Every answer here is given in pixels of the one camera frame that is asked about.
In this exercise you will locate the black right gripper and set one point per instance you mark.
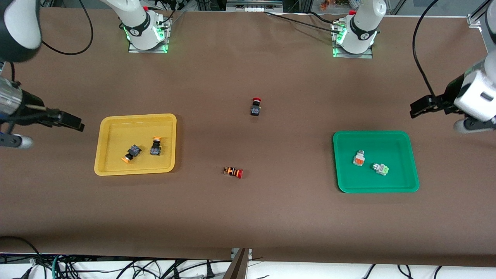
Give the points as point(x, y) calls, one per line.
point(28, 112)

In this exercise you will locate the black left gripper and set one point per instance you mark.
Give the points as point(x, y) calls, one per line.
point(450, 94)

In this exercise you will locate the yellow mushroom push button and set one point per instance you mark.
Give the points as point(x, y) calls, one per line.
point(155, 148)
point(131, 152)

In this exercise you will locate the green push button light-green block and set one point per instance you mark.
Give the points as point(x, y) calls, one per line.
point(380, 169)

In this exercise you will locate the push button with orange block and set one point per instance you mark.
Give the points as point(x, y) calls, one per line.
point(359, 159)

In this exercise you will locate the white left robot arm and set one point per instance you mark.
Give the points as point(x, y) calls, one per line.
point(478, 93)

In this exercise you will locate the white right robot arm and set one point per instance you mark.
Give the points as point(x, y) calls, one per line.
point(19, 23)

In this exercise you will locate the green plastic tray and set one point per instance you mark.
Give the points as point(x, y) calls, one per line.
point(395, 155)

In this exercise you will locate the yellow plastic tray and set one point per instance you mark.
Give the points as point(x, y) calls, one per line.
point(116, 162)

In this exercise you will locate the red mushroom button black body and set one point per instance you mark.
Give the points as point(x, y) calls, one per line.
point(255, 108)

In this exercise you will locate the red button orange striped body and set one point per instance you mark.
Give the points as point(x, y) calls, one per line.
point(232, 171)

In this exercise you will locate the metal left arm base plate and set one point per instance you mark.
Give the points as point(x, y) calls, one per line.
point(338, 51)

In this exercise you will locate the aluminium corner bracket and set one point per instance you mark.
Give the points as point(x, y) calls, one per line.
point(473, 20)

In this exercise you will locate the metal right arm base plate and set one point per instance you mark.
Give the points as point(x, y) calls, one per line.
point(164, 31)

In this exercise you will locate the aluminium rail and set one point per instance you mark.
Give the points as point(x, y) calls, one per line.
point(254, 6)

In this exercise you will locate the grey table support post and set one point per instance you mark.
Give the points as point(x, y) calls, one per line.
point(238, 267)

